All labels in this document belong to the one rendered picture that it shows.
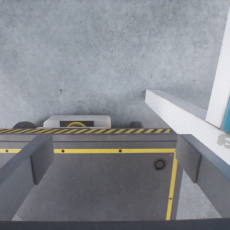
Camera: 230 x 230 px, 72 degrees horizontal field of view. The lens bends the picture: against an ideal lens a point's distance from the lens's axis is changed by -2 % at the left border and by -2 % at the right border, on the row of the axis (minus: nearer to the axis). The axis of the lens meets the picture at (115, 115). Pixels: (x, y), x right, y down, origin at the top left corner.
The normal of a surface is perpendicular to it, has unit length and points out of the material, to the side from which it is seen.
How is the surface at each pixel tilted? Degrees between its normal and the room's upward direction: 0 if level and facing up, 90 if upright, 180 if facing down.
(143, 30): 0
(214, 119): 90
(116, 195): 0
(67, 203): 0
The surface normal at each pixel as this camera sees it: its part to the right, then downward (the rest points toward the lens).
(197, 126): -1.00, -0.07
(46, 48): 0.02, 0.26
